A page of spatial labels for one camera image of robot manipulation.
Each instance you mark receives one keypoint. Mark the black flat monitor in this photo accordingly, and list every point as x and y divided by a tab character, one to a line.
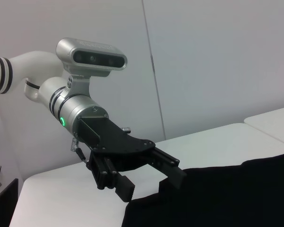
4	208

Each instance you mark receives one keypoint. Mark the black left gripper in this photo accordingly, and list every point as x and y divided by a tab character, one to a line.
123	146

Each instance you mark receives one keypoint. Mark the silver left camera mount bracket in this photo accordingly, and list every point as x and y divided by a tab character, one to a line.
79	86

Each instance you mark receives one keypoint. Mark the black shirt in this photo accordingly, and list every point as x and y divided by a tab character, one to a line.
215	201

